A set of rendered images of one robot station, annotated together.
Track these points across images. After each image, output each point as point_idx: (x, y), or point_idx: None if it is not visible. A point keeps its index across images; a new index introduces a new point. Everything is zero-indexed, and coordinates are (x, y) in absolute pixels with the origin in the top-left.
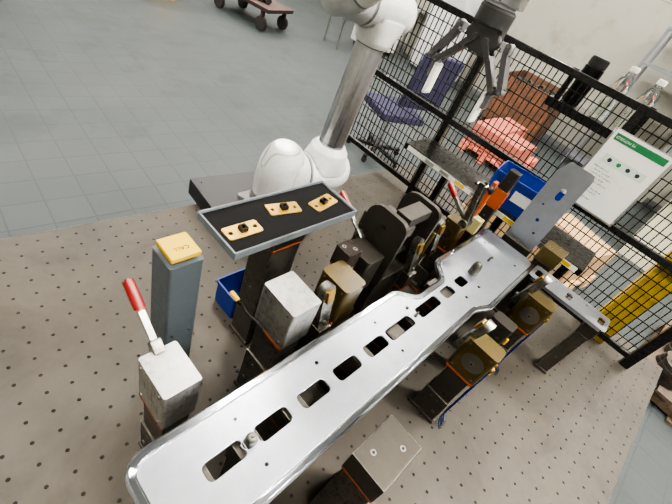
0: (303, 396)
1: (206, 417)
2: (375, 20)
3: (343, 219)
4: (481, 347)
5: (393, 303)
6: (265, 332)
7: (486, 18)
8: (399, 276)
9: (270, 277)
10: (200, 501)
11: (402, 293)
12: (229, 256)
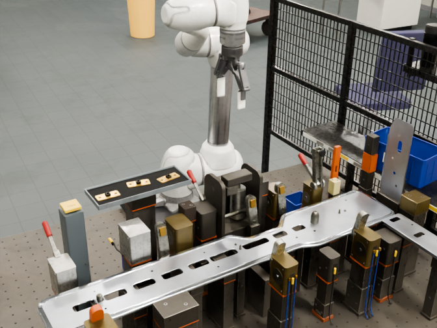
0: None
1: (79, 289)
2: (212, 53)
3: (180, 186)
4: (276, 260)
5: (225, 242)
6: (125, 258)
7: (223, 53)
8: (247, 230)
9: None
10: (68, 317)
11: (235, 236)
12: None
